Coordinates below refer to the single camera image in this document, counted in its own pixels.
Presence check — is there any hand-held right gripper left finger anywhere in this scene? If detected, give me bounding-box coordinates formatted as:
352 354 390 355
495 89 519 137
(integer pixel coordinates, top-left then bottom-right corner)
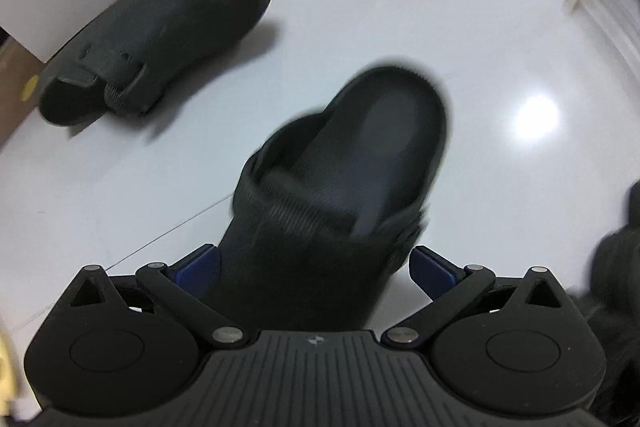
67 244 249 348

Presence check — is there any black lace-up sneaker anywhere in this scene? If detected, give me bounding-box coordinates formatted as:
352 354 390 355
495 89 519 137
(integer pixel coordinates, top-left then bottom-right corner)
582 179 640 427

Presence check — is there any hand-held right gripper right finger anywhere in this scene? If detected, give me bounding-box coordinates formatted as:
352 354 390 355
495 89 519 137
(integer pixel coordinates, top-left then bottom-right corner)
382 246 566 349

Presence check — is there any dark grey clog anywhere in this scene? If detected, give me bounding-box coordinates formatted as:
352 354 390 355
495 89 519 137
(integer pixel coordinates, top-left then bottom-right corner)
220 67 448 333
39 0 276 128

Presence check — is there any brown door mat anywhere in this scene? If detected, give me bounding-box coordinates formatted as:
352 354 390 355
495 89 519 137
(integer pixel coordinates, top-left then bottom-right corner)
0 39 43 142

